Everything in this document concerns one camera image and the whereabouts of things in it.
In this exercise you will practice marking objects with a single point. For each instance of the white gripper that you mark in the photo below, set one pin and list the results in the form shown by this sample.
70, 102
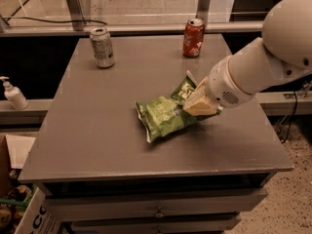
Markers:
220, 82

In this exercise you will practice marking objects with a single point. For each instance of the red coke can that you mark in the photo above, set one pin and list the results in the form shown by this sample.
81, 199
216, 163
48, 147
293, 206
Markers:
193, 38

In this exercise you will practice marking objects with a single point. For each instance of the grey drawer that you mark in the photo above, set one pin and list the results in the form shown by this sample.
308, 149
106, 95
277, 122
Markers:
199, 223
156, 205

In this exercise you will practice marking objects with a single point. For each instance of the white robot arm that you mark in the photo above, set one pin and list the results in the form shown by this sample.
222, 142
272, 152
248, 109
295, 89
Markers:
280, 55

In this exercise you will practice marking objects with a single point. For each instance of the green jalapeno chip bag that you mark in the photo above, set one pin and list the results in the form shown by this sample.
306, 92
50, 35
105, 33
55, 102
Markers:
163, 116

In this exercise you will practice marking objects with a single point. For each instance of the silver green soda can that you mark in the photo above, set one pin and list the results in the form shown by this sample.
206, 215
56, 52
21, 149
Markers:
102, 47

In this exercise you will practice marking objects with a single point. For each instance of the metal window rail frame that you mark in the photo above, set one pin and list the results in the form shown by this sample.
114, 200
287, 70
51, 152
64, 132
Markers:
83, 15

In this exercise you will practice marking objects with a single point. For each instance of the upper grey drawer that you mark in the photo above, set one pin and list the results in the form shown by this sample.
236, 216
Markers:
156, 205

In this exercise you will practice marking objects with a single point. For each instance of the lower grey drawer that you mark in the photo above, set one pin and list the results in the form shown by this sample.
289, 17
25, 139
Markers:
199, 223

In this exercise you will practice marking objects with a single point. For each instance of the cardboard box with items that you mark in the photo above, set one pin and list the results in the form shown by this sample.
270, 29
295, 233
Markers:
21, 204

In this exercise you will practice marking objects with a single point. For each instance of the grey cabinet with drawers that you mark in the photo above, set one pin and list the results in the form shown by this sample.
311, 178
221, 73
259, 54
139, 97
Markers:
116, 153

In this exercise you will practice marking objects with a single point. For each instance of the white pump sanitizer bottle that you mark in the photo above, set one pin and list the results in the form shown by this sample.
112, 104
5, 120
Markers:
13, 94

